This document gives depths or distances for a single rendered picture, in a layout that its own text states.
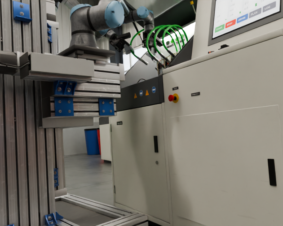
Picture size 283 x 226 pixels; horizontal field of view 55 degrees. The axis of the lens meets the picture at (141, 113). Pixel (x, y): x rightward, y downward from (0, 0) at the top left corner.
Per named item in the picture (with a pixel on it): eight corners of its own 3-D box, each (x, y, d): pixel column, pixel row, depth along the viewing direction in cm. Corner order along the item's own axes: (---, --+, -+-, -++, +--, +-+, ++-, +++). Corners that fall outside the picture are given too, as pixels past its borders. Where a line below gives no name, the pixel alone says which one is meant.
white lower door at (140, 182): (114, 202, 205) (108, 113, 210) (117, 201, 207) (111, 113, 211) (168, 223, 152) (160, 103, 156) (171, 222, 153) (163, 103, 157)
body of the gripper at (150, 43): (142, 48, 197) (140, 32, 198) (151, 49, 202) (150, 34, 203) (148, 45, 191) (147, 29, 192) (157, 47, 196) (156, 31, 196)
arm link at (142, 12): (131, 18, 186) (137, 23, 196) (147, 15, 182) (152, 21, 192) (130, 7, 186) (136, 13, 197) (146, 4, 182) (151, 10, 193)
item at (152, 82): (110, 112, 209) (109, 92, 210) (115, 112, 211) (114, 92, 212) (159, 102, 157) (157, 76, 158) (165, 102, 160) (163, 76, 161)
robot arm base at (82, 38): (77, 47, 123) (77, 26, 124) (63, 55, 135) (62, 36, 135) (105, 51, 133) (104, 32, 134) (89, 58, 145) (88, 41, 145)
